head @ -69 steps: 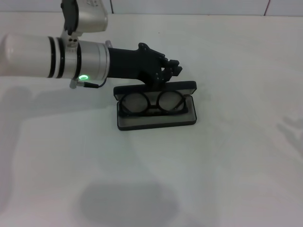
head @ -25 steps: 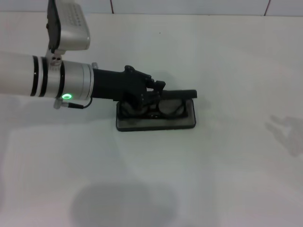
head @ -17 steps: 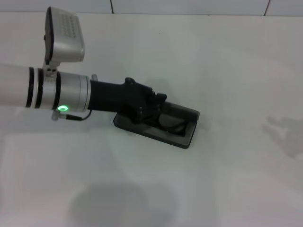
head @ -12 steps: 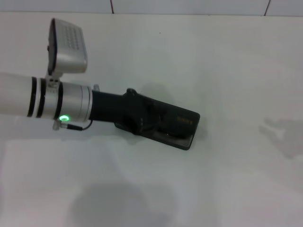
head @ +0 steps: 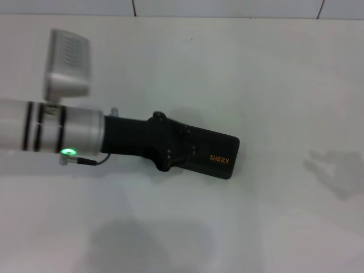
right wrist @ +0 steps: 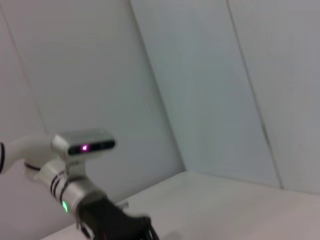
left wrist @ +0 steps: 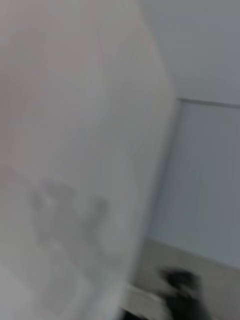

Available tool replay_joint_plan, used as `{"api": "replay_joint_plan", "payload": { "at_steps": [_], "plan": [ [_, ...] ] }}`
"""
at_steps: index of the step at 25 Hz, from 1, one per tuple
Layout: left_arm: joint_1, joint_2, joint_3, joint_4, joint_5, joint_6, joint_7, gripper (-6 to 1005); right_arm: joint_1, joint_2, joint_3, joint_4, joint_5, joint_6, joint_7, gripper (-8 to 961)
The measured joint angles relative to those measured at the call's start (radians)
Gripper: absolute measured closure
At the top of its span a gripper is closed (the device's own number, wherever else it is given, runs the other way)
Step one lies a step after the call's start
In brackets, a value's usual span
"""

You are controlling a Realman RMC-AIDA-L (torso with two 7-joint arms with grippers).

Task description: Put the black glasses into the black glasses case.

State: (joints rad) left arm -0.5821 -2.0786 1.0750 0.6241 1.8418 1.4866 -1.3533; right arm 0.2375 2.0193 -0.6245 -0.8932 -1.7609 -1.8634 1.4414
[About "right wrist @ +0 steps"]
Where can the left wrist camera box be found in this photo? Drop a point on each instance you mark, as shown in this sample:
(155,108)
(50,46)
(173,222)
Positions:
(82,143)

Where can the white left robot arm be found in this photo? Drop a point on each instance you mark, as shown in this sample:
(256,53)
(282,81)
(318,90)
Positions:
(72,192)

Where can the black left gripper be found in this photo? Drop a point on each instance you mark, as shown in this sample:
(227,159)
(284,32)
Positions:
(112,222)

